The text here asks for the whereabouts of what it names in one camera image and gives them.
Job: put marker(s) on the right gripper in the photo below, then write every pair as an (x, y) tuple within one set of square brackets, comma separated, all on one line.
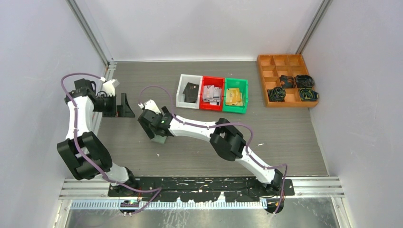
[(150, 133)]

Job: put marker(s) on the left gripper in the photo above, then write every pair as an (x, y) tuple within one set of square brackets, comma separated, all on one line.
[(124, 110)]

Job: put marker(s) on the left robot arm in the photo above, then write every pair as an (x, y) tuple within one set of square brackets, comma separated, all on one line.
[(82, 152)]

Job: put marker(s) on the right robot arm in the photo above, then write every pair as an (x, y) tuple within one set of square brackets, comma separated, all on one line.
[(227, 141)]

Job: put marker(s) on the black card in white bin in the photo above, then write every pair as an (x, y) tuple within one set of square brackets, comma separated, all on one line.
[(191, 93)]

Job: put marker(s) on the silver cards in red bin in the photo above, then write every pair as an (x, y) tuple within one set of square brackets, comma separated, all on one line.
[(212, 94)]

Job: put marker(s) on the gold cards in green bin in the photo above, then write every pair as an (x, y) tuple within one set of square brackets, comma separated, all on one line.
[(233, 97)]

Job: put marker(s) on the white plastic bin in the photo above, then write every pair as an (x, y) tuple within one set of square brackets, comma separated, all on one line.
[(184, 79)]

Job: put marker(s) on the red plastic bin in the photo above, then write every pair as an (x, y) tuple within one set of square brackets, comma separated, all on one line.
[(218, 82)]

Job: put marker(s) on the green plastic bin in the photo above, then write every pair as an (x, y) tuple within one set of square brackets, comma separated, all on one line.
[(243, 86)]

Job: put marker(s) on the rolled dark sock lower left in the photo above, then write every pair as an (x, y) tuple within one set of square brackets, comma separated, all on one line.
[(276, 94)]

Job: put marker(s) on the rolled dark sock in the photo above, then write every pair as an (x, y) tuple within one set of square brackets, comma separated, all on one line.
[(276, 94), (308, 95), (304, 81), (287, 82)]

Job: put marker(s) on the orange wooden compartment tray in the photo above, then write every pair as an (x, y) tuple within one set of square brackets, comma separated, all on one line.
[(271, 67)]

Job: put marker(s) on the rolled dark sock upper left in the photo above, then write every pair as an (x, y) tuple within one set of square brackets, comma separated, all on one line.
[(287, 82)]

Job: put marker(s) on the rolled dark sock upper right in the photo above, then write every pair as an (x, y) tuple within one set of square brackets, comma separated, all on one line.
[(304, 81)]

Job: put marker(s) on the rolled dark sock lower right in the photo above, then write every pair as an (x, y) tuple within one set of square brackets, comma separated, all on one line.
[(308, 95)]

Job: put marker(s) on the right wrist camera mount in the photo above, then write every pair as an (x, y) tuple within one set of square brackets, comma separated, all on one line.
[(151, 105)]

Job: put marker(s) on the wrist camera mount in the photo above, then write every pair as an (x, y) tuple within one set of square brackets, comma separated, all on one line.
[(151, 105), (109, 87)]

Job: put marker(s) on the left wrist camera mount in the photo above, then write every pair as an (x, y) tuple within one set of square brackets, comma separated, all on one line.
[(109, 87)]

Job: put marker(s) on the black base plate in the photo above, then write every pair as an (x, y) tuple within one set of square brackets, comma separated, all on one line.
[(207, 189)]

